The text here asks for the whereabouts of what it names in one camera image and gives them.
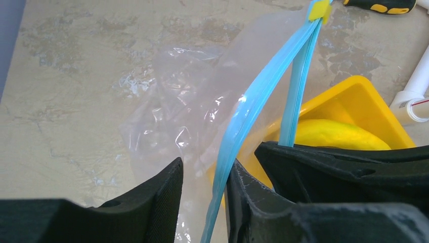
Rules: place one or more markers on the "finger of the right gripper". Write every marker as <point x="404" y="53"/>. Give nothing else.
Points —
<point x="304" y="174"/>

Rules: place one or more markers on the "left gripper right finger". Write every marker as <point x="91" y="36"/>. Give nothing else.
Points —
<point x="257" y="214"/>

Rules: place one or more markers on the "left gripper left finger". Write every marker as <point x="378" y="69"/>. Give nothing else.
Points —
<point x="147" y="213"/>

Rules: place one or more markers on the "yellow banana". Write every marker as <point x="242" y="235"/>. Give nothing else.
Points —
<point x="330" y="133"/>

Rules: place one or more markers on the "clear zip top bag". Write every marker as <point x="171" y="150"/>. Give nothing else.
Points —
<point x="210" y="106"/>

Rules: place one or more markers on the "yellow plastic tray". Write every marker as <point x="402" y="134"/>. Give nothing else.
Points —
<point x="356" y="101"/>

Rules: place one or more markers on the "black yellow screwdriver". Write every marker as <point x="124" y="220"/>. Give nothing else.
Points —
<point x="387" y="7"/>

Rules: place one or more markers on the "white pvc pipe frame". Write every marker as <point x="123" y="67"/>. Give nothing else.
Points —
<point x="410" y="106"/>

